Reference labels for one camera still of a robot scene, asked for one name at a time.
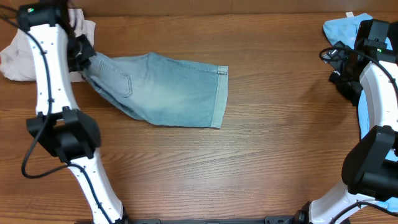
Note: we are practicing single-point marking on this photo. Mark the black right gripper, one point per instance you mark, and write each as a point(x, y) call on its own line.
point(342, 79)

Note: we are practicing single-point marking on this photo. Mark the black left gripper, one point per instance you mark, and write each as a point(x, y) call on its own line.
point(83, 55)

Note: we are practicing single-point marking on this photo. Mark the light blue denim shorts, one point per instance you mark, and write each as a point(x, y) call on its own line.
point(161, 90)

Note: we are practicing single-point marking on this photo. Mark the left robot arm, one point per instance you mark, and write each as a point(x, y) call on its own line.
point(59, 126)

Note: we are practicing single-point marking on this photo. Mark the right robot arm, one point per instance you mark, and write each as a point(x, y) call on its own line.
point(368, 177)

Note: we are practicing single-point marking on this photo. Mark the black garment with print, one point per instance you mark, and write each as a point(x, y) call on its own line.
point(349, 89)

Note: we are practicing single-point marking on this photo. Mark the light blue t-shirt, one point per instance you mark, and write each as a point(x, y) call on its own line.
point(343, 32)

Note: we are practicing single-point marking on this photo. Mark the folded beige trousers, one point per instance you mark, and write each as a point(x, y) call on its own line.
point(17, 62)

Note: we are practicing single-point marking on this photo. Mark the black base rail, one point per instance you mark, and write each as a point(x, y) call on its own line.
point(284, 219)

